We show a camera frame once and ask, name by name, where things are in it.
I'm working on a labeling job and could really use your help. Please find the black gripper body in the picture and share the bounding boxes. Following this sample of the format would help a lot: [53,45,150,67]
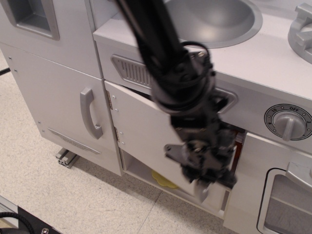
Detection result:
[164,143,237,188]

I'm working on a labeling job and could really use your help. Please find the grey cabinet door handle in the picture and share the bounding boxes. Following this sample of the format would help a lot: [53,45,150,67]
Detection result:
[194,180,210,203]

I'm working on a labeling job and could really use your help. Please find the white cabinet door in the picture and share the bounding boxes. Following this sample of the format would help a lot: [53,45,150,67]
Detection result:
[105,81,227,216]

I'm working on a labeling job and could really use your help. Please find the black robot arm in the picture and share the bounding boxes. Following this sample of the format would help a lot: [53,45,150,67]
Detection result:
[116,0,236,188]

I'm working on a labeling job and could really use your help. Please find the orange toy pumpkin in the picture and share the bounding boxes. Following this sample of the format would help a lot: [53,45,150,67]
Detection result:
[232,135,244,171]

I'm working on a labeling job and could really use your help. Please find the yellow plastic plate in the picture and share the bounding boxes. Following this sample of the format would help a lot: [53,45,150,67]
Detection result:
[151,170,178,189]

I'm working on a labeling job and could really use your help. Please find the grey timer knob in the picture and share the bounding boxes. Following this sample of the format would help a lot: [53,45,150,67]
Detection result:
[264,104,312,141]

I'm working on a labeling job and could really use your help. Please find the white oven door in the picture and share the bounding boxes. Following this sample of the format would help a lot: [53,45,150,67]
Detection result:
[256,168,312,234]

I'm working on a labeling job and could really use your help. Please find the grey vent grille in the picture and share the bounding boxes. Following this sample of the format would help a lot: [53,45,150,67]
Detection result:
[111,55,238,114]

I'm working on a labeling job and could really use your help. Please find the silver sink bowl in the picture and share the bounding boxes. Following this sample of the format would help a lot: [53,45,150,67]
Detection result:
[165,0,263,48]

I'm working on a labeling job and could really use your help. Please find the white toy kitchen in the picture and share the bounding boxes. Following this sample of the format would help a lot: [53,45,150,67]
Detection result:
[0,0,312,234]

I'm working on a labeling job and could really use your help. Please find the aluminium extrusion bar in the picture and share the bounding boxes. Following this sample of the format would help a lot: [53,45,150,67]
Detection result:
[56,148,79,169]

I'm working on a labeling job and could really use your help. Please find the silver fridge emblem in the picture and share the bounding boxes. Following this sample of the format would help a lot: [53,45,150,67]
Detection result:
[48,128,101,155]

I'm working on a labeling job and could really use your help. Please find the white fridge door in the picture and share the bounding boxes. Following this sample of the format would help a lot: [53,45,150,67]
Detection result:
[0,44,123,175]

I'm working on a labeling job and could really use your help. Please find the grey stove burner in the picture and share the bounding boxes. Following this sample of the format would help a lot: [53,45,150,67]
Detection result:
[288,3,312,63]

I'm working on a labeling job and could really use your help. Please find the grey ice dispenser recess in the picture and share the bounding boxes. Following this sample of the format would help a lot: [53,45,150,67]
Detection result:
[0,0,60,41]

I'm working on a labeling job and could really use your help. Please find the grey oven handle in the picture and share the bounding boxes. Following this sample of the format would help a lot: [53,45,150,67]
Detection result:
[286,162,312,191]

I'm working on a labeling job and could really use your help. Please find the grey fridge door handle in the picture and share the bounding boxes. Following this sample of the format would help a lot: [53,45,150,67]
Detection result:
[79,87,103,139]

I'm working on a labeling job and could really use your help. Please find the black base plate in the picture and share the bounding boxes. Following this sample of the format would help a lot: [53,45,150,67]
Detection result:
[18,206,61,234]

